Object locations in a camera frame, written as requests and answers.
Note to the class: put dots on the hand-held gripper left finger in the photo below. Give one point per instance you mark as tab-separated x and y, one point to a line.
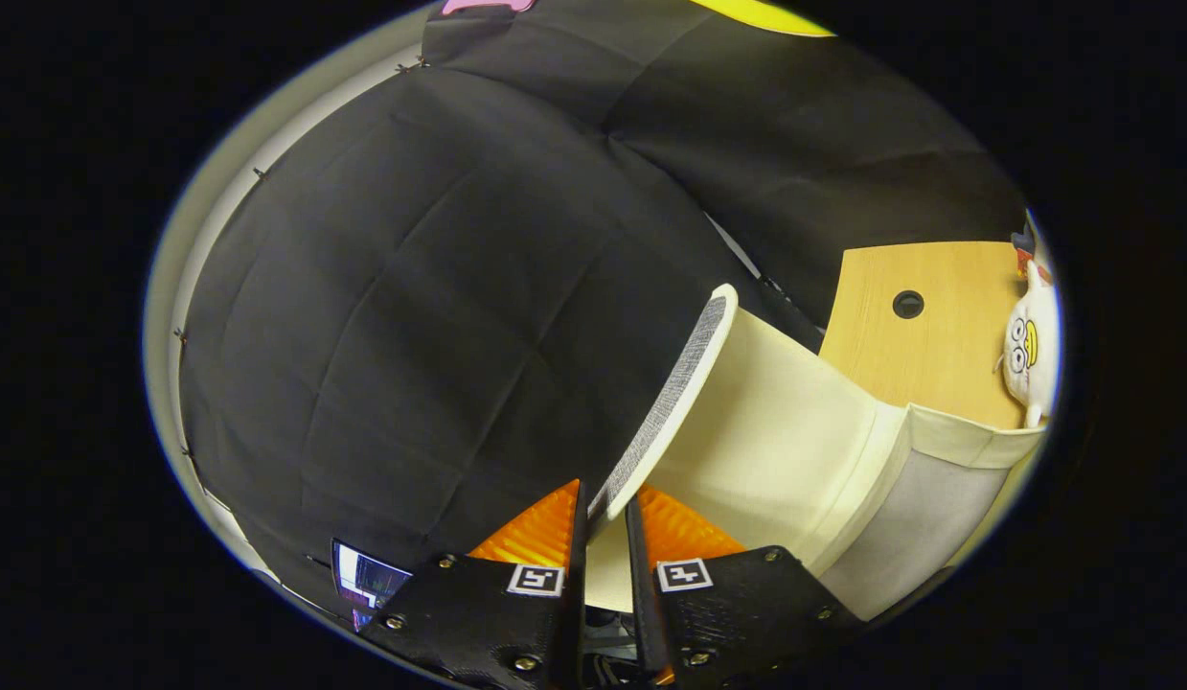
488	613

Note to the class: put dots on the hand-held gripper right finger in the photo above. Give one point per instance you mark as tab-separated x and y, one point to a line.
737	604

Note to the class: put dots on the grey fabric storage box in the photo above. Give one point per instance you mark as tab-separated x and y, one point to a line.
775	431

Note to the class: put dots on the white duck plush toy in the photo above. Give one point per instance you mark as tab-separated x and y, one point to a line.
1029	355

